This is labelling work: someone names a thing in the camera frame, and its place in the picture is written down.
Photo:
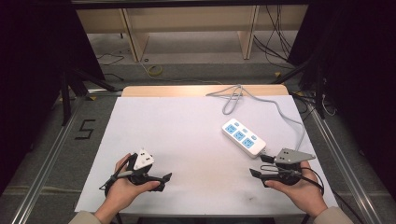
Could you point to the wooden shelf unit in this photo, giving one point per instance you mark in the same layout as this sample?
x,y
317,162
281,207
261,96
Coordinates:
x,y
193,20

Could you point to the white table sheet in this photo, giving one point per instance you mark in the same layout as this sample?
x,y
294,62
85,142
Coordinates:
x,y
193,155

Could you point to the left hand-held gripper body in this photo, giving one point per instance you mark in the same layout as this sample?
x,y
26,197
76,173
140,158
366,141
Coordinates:
x,y
144,159

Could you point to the white power strip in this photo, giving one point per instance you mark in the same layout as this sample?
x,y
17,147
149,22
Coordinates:
x,y
243,137

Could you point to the wooden table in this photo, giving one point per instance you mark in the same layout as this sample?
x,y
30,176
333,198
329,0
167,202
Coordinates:
x,y
186,90

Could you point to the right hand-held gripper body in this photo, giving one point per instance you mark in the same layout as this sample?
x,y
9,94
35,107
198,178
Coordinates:
x,y
291,156

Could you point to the person's left hand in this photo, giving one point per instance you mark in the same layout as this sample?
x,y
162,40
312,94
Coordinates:
x,y
123,193

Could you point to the black curtain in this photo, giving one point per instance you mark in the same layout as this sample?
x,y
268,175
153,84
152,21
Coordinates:
x,y
358,77
34,77

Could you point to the person's right hand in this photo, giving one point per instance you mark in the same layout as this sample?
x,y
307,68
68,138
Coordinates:
x,y
303,193

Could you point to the aluminium rail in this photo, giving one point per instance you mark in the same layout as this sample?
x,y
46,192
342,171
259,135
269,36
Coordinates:
x,y
46,161
345,168

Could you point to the yellow tape roll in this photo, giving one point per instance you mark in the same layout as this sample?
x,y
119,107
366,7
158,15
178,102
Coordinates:
x,y
155,70

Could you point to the black tripod stand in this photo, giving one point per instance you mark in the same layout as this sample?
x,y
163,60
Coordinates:
x,y
74,90
311,77

